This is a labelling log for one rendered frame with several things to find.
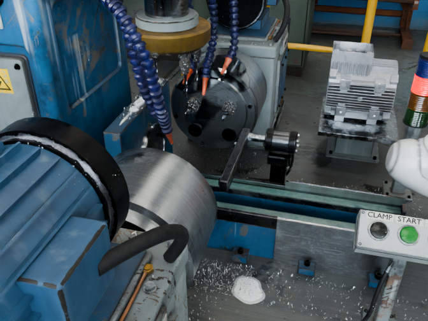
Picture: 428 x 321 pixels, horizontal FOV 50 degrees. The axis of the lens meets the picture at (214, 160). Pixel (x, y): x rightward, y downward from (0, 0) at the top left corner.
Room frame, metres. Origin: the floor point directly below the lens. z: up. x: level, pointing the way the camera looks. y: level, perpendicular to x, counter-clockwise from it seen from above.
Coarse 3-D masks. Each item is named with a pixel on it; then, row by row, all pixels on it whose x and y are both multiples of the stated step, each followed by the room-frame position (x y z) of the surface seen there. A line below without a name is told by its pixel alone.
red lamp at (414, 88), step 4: (416, 76) 1.09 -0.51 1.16; (416, 80) 1.09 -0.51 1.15; (420, 80) 1.08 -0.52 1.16; (424, 80) 1.07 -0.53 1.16; (412, 84) 1.11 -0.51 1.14; (416, 84) 1.09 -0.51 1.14; (420, 84) 1.08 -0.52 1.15; (424, 84) 1.07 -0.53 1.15; (412, 88) 1.10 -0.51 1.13; (416, 88) 1.09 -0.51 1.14; (420, 88) 1.08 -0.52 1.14; (424, 88) 1.07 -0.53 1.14; (416, 92) 1.08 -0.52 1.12; (420, 92) 1.07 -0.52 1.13; (424, 92) 1.07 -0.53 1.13
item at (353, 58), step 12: (336, 48) 1.42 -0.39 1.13; (348, 48) 1.42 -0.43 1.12; (360, 48) 1.42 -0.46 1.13; (372, 48) 1.36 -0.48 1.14; (336, 60) 1.34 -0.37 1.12; (348, 60) 1.33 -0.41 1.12; (360, 60) 1.32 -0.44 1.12; (372, 60) 1.31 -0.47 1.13; (348, 72) 1.33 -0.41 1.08; (360, 72) 1.32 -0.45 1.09
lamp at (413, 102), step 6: (414, 96) 1.08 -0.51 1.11; (420, 96) 1.07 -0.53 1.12; (426, 96) 1.07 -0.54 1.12; (408, 102) 1.10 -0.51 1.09; (414, 102) 1.08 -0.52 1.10; (420, 102) 1.07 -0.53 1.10; (426, 102) 1.07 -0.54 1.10; (414, 108) 1.08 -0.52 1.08; (420, 108) 1.07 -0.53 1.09; (426, 108) 1.07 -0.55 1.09
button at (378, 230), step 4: (372, 224) 0.63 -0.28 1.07; (376, 224) 0.62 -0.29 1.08; (380, 224) 0.62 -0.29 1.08; (384, 224) 0.62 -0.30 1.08; (372, 228) 0.62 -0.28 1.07; (376, 228) 0.62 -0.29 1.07; (380, 228) 0.62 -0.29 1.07; (384, 228) 0.62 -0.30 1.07; (372, 232) 0.61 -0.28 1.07; (376, 232) 0.61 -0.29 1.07; (380, 232) 0.61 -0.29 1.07; (384, 232) 0.61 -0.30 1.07; (376, 236) 0.61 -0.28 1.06; (380, 236) 0.61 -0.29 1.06; (384, 236) 0.61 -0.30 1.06
